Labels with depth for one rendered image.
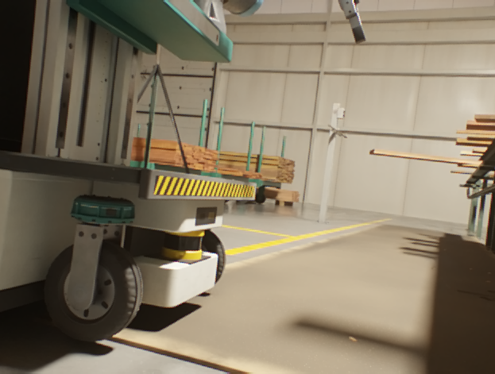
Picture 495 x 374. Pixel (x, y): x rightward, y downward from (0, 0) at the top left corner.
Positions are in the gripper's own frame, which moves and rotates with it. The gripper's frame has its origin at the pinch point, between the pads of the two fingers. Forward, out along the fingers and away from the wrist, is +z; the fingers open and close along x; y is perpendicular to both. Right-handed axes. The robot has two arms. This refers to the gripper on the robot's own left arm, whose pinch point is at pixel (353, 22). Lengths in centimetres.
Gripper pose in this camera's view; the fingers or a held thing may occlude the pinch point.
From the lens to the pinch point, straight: 132.7
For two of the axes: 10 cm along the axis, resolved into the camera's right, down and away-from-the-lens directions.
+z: 2.1, 9.4, -2.6
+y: 9.0, -2.9, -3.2
